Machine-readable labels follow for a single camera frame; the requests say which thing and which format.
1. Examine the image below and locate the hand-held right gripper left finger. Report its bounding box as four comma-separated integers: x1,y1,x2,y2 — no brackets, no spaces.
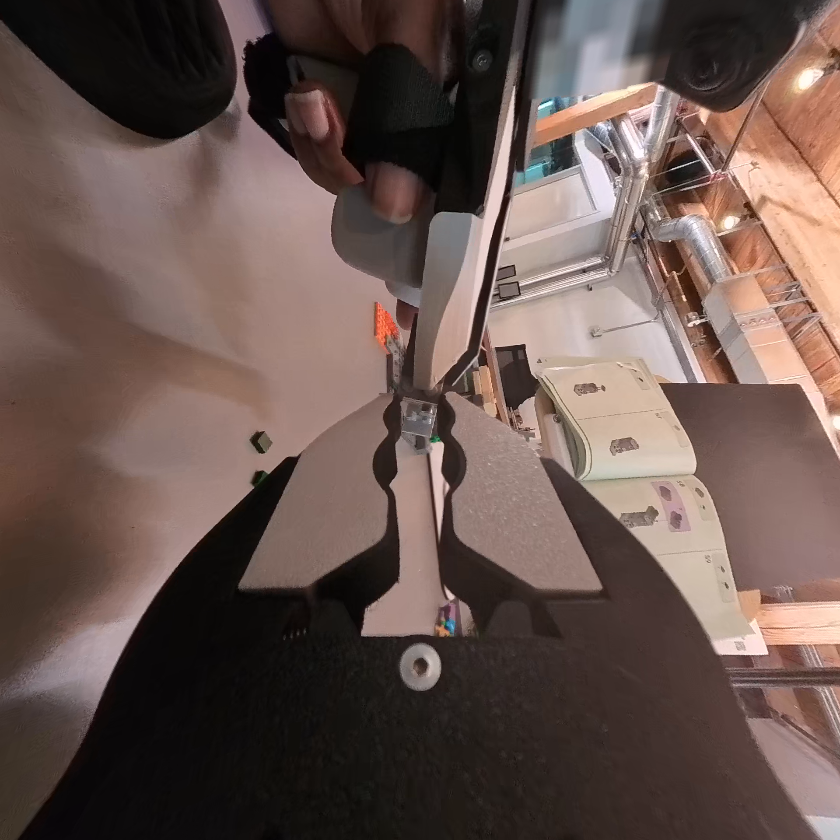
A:
238,394,401,634

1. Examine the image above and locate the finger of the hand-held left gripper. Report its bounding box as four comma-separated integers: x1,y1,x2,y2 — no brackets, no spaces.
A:
445,196,511,389
415,210,492,392

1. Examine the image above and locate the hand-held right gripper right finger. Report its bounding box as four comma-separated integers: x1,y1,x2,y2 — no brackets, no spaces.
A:
440,392,605,634

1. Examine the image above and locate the grey brick pillar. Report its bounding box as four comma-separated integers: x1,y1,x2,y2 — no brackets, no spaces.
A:
397,394,439,457

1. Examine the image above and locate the black quilted elbow pad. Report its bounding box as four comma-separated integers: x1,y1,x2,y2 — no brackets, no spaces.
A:
0,0,238,140

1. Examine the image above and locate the person's left hand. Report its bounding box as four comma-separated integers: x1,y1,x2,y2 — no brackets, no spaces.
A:
266,0,467,329

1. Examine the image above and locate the grey baseplate brick building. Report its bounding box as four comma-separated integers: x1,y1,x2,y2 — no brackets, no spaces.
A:
374,301,509,421

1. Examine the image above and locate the pale green instruction book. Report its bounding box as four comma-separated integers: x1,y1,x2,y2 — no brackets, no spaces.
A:
535,357,769,657

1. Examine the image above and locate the silver ventilation duct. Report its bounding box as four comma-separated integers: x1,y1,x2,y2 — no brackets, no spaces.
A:
607,85,739,286

